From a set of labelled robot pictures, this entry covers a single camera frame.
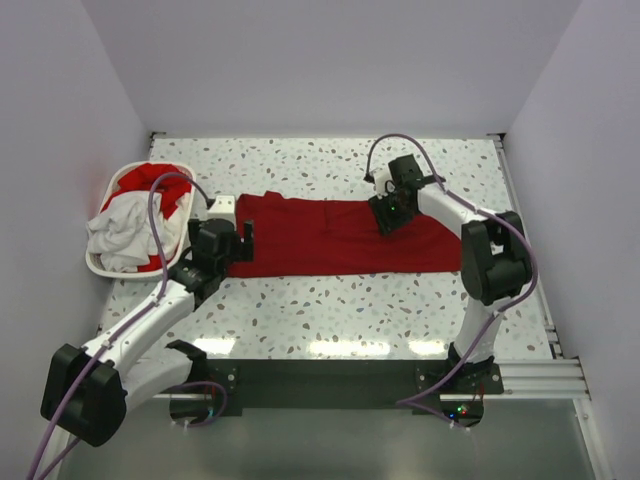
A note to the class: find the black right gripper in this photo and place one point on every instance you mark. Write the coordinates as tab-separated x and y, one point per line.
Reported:
387	223

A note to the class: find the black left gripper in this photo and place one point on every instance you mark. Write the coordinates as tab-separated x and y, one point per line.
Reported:
241	251

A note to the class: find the dark red t-shirt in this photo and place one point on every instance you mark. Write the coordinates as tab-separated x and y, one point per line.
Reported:
297	237

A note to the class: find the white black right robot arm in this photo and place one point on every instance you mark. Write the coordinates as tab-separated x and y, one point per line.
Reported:
497	266

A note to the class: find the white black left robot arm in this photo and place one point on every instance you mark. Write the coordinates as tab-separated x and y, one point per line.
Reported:
90	389

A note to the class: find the bright red t-shirt in basket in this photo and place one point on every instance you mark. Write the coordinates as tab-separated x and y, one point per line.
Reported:
171	189

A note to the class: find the white t-shirt in basket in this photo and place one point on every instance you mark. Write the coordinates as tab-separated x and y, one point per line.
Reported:
121	236

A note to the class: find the white laundry basket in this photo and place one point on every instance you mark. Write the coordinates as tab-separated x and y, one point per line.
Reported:
178	222

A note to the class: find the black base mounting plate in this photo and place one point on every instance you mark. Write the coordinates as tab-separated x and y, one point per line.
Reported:
229	387

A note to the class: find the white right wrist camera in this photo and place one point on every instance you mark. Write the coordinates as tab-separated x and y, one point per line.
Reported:
383	181

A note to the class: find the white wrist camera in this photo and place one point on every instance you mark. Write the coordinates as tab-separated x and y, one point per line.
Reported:
223	207
383	181

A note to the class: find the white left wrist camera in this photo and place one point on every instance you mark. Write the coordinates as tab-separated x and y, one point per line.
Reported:
223	207

